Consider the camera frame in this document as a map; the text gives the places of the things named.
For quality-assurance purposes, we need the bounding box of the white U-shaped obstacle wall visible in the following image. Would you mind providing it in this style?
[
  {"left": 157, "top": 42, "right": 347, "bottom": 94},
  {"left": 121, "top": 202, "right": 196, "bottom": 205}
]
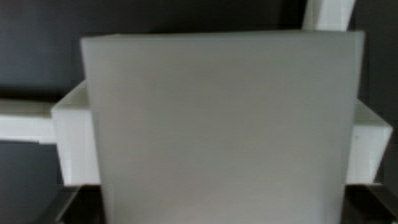
[{"left": 0, "top": 0, "right": 358, "bottom": 144}]

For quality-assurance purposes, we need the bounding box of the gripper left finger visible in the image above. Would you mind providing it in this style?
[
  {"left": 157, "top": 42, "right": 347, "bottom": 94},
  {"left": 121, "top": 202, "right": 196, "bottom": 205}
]
[{"left": 41, "top": 185, "right": 107, "bottom": 224}]

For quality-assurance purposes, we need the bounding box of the white cabinet top block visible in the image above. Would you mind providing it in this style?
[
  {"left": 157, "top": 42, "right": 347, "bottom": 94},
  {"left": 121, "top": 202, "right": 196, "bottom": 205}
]
[{"left": 82, "top": 31, "right": 365, "bottom": 224}]

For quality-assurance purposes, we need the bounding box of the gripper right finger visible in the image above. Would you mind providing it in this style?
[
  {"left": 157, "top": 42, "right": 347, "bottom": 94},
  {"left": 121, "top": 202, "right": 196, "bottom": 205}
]
[{"left": 340, "top": 184, "right": 398, "bottom": 224}]

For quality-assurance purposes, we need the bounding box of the white cabinet body box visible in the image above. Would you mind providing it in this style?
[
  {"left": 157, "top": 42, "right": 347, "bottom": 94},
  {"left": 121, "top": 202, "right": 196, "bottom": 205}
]
[{"left": 52, "top": 82, "right": 393, "bottom": 186}]

